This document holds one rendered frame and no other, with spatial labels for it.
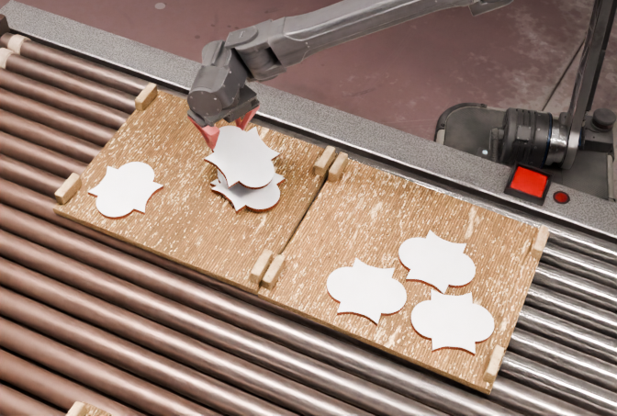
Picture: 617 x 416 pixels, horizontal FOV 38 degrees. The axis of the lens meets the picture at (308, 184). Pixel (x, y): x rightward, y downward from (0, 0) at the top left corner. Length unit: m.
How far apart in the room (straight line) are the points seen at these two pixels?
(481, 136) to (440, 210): 1.15
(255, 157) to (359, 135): 0.28
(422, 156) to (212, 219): 0.44
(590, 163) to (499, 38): 0.90
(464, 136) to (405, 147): 1.01
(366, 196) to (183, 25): 1.95
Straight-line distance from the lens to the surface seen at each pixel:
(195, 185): 1.65
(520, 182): 1.72
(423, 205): 1.64
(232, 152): 1.57
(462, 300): 1.51
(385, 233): 1.58
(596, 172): 2.77
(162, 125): 1.76
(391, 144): 1.76
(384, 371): 1.45
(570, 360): 1.53
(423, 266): 1.54
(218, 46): 1.44
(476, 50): 3.44
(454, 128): 2.77
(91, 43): 1.99
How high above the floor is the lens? 2.18
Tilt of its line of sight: 49 degrees down
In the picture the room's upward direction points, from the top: 3 degrees clockwise
